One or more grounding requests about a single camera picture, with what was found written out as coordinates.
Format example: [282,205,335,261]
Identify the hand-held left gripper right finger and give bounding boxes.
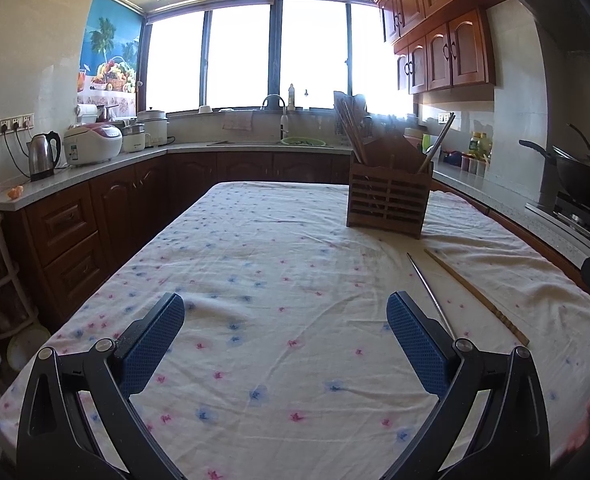
[380,290,551,480]

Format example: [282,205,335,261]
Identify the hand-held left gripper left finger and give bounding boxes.
[16,291,186,480]

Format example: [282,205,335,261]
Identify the metal chopstick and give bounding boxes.
[417,112,452,173]
[406,252,457,342]
[423,112,456,172]

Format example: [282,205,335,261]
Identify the wooden chopstick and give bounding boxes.
[423,248,531,347]

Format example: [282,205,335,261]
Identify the wooden utensil holder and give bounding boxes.
[346,132,434,240]

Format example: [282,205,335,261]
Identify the gas stove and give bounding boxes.
[525,191,590,263]

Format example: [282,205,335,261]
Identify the black wok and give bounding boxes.
[518,122,590,213]

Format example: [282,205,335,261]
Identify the white round bowl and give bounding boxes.
[6,324,52,372]

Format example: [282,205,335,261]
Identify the wooden lower cabinets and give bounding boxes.
[2,151,356,322]

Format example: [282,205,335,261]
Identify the wooden cabinets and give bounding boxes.
[373,0,507,96]
[2,151,356,322]

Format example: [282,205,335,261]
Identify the white floral tablecloth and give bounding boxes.
[0,181,590,480]

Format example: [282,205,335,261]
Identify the row of spice jars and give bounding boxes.
[460,153,489,178]

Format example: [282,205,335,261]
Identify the pink and white rice cooker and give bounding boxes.
[63,122,124,167]

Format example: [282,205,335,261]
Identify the small white electric steamer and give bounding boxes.
[120,118,149,152]

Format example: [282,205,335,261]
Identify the tall white rice cooker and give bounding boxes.
[137,107,170,147]

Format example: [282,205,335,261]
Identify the steel electric kettle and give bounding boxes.
[27,131,62,183]

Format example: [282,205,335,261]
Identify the bundle of wooden chopsticks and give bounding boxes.
[334,92,372,166]

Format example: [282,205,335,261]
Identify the hanging dish cloth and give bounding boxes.
[222,111,255,132]

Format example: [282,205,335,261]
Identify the metal kitchen faucet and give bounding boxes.
[261,93,290,142]

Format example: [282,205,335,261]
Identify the wooden upper cabinets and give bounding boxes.
[373,0,507,96]

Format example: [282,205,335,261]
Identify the large kitchen window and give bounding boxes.
[142,0,417,117]

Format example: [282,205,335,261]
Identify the wall socket strip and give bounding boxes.
[0,113,36,136]

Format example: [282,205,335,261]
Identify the tropical fruit wall poster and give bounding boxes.
[77,0,144,107]

